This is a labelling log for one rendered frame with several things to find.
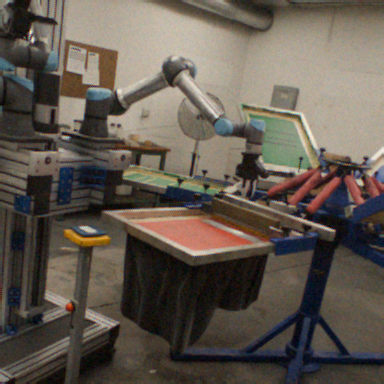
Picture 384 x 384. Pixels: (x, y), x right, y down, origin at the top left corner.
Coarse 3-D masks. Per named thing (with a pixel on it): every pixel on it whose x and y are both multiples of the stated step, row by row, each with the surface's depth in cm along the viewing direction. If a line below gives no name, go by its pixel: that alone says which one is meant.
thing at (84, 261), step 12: (72, 240) 181; (84, 240) 177; (96, 240) 181; (108, 240) 185; (84, 252) 185; (84, 264) 186; (84, 276) 188; (84, 288) 190; (72, 300) 191; (84, 300) 192; (72, 312) 192; (84, 312) 194; (72, 324) 195; (84, 324) 196; (72, 336) 195; (72, 348) 196; (72, 360) 197; (72, 372) 199
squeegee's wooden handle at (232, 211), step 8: (216, 200) 239; (216, 208) 239; (224, 208) 235; (232, 208) 232; (240, 208) 228; (232, 216) 232; (240, 216) 228; (248, 216) 225; (256, 216) 221; (264, 216) 219; (248, 224) 225; (256, 224) 222; (264, 224) 219; (272, 224) 215
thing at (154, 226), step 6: (144, 222) 214; (150, 222) 216; (156, 222) 218; (162, 222) 219; (168, 222) 221; (174, 222) 223; (180, 222) 225; (186, 222) 227; (192, 222) 229; (198, 222) 231; (222, 222) 239; (150, 228) 206; (156, 228) 208; (162, 228) 210; (210, 228) 224; (216, 228) 225; (234, 228) 231; (240, 228) 232; (162, 234) 201; (168, 234) 202; (174, 234) 204
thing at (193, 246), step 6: (222, 234) 217; (228, 234) 219; (246, 234) 225; (252, 234) 226; (174, 240) 195; (180, 240) 197; (186, 240) 198; (240, 240) 212; (246, 240) 214; (264, 240) 219; (186, 246) 190; (192, 246) 191; (198, 246) 193; (204, 246) 194; (210, 246) 195; (216, 246) 197; (222, 246) 198; (228, 246) 200
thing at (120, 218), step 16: (160, 208) 229; (176, 208) 236; (112, 224) 203; (128, 224) 195; (144, 240) 188; (160, 240) 181; (176, 256) 175; (192, 256) 169; (208, 256) 174; (224, 256) 181; (240, 256) 188
